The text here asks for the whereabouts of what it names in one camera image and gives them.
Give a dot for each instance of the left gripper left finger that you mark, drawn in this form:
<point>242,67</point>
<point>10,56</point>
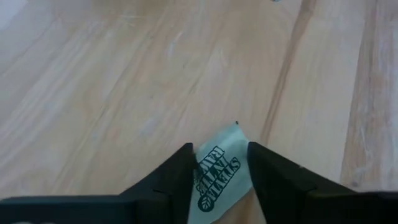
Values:
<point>149,205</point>

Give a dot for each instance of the pale green tea bag packet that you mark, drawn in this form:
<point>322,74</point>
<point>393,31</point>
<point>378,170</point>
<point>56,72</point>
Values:
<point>231,146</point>

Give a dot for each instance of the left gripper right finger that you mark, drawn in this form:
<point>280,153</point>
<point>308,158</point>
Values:
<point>295,199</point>

